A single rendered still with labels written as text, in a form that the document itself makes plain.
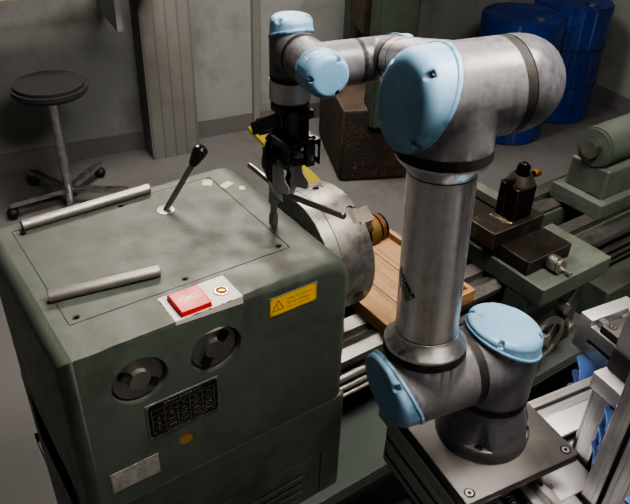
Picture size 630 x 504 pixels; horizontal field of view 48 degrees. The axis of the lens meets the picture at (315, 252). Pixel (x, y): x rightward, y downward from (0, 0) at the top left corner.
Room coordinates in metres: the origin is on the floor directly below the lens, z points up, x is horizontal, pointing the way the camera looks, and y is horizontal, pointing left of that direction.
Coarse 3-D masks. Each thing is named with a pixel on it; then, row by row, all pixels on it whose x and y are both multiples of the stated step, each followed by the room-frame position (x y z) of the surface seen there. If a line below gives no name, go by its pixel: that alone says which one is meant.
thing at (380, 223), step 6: (378, 216) 1.52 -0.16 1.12; (372, 222) 1.49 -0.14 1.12; (378, 222) 1.50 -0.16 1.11; (384, 222) 1.51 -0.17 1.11; (378, 228) 1.49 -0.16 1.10; (384, 228) 1.50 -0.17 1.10; (372, 234) 1.46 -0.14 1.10; (378, 234) 1.48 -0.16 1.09; (384, 234) 1.49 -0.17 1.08; (372, 240) 1.46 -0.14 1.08; (378, 240) 1.48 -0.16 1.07
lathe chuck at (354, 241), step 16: (304, 192) 1.42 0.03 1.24; (320, 192) 1.42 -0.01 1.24; (336, 192) 1.43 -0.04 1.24; (336, 208) 1.37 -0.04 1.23; (336, 224) 1.33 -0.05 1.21; (352, 224) 1.35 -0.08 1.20; (336, 240) 1.30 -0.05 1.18; (352, 240) 1.32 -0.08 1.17; (368, 240) 1.34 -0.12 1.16; (352, 256) 1.30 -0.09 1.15; (368, 256) 1.32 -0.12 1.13; (352, 272) 1.29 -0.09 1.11; (368, 272) 1.31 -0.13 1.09; (352, 288) 1.28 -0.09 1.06; (368, 288) 1.32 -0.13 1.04
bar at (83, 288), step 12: (108, 276) 1.02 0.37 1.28; (120, 276) 1.02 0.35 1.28; (132, 276) 1.02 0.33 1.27; (144, 276) 1.03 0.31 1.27; (156, 276) 1.04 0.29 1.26; (60, 288) 0.97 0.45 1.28; (72, 288) 0.98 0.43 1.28; (84, 288) 0.98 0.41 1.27; (96, 288) 0.99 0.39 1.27; (108, 288) 1.00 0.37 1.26
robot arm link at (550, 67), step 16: (368, 48) 1.12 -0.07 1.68; (384, 48) 1.10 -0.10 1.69; (400, 48) 1.06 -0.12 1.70; (528, 48) 0.91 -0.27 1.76; (544, 48) 0.78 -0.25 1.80; (368, 64) 1.11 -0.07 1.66; (384, 64) 1.08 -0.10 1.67; (544, 64) 0.76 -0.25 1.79; (560, 64) 0.78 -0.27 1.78; (368, 80) 1.12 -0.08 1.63; (544, 80) 0.75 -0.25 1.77; (560, 80) 0.77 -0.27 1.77; (544, 96) 0.75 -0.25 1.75; (560, 96) 0.77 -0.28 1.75; (544, 112) 0.76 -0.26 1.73; (528, 128) 0.76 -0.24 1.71
